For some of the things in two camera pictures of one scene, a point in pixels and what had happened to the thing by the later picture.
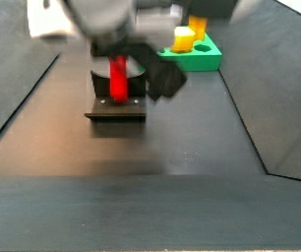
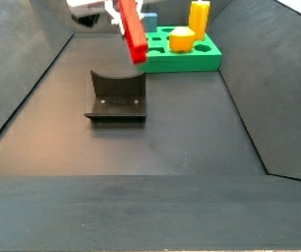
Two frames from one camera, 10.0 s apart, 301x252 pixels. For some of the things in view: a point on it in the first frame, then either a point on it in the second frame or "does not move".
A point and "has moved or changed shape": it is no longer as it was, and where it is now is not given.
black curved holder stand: x=107 y=108 does not move
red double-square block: x=118 y=73 has moved or changed shape
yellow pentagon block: x=184 y=38 does not move
